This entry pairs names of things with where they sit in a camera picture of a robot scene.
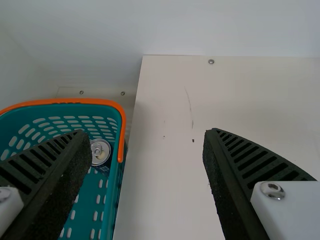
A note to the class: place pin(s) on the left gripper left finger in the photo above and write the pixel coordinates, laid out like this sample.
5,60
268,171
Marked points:
42,187

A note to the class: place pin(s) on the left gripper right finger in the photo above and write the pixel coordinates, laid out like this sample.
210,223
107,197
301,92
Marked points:
237,180

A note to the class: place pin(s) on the teal shopping basket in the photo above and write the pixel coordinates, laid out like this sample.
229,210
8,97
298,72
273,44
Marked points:
105,200

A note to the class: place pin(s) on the can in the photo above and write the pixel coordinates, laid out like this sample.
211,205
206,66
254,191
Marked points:
101,152

